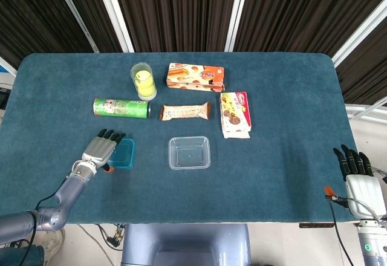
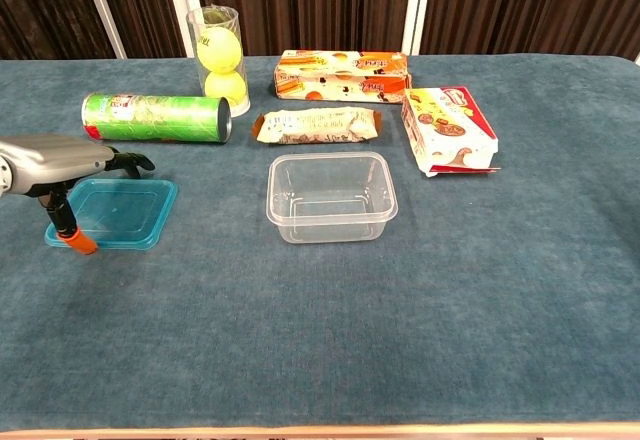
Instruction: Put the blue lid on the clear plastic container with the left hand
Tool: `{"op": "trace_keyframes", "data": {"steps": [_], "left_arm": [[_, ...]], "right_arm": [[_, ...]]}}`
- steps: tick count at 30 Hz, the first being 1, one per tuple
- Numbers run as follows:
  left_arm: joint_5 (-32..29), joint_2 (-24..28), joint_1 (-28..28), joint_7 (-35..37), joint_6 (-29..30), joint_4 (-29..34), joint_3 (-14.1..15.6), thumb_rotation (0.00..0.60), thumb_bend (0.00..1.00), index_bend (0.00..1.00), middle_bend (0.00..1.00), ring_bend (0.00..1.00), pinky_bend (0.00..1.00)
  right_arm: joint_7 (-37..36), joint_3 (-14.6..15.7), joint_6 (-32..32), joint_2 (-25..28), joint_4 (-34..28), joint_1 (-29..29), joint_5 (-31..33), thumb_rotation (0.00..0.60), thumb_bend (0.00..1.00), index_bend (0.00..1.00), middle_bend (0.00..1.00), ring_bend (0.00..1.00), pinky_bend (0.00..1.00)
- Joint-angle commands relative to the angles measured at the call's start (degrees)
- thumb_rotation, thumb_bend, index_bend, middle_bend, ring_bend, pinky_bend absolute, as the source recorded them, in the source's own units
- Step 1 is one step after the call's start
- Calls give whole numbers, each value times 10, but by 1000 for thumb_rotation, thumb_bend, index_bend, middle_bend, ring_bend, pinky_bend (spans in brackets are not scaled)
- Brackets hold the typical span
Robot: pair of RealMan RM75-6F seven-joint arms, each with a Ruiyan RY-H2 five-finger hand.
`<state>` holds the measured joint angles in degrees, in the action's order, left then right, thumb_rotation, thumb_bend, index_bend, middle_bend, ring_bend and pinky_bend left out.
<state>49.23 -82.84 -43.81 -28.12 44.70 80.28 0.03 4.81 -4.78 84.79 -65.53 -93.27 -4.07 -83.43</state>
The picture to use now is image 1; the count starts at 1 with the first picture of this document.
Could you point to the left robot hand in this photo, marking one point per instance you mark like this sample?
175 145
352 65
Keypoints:
98 149

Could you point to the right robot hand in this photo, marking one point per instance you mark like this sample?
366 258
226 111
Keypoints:
366 193

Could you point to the blue plastic container lid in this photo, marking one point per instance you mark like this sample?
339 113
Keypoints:
125 154

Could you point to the clear plastic food container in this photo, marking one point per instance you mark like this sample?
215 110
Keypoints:
189 154

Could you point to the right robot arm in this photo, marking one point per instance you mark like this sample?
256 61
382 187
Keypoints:
373 245

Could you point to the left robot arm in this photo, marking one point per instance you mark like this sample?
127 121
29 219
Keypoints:
69 190

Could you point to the green chips can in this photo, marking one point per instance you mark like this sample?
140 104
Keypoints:
121 108

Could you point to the yellow tennis ball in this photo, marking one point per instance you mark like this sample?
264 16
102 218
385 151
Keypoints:
143 77
148 92

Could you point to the clear tennis ball tube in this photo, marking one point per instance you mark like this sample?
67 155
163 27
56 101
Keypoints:
134 69

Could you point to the black power plug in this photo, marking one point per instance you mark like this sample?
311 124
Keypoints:
113 240

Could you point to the beige snack bar wrapper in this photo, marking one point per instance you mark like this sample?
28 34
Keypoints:
184 112

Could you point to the long orange biscuit box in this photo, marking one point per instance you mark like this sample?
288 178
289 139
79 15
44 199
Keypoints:
196 77

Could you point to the teal tablecloth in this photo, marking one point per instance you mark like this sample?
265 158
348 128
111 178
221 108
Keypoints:
242 187

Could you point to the blue-grey robot torso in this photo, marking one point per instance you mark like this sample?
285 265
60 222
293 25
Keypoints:
181 245

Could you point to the red white cookie box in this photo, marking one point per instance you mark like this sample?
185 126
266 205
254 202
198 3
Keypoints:
236 115

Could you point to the dark brown pleated curtain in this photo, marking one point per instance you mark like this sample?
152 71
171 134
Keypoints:
181 12

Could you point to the white frame rails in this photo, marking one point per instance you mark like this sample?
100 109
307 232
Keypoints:
353 108

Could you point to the white frame post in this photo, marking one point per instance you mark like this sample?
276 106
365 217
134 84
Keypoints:
113 13
237 13
359 36

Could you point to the thin grey frame post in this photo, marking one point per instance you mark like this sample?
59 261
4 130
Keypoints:
75 13

